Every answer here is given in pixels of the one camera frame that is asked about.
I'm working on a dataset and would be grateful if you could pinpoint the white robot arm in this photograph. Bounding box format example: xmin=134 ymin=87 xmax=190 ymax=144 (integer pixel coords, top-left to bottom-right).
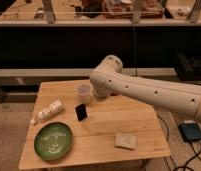
xmin=89 ymin=55 xmax=201 ymax=123

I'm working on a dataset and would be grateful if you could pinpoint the black standing eraser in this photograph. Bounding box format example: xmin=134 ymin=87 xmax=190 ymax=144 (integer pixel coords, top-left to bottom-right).
xmin=75 ymin=104 xmax=87 ymax=121

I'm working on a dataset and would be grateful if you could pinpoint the white plastic bottle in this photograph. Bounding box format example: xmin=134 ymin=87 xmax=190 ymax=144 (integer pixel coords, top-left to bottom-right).
xmin=30 ymin=100 xmax=64 ymax=125

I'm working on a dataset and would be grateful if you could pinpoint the wooden table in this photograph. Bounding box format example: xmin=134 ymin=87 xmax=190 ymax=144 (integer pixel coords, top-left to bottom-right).
xmin=19 ymin=80 xmax=170 ymax=170

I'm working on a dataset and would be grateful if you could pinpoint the beige sponge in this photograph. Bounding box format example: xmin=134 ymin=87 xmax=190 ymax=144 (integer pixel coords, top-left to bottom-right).
xmin=115 ymin=133 xmax=136 ymax=150

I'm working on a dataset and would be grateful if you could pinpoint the green round plate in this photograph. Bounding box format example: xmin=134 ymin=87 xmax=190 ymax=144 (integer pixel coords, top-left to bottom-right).
xmin=34 ymin=122 xmax=73 ymax=161

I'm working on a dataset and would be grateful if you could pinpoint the black power box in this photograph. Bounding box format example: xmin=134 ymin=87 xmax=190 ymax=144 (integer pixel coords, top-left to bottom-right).
xmin=178 ymin=123 xmax=201 ymax=142

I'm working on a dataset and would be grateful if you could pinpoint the black cable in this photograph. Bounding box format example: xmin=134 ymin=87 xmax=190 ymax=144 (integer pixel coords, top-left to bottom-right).
xmin=156 ymin=114 xmax=201 ymax=171

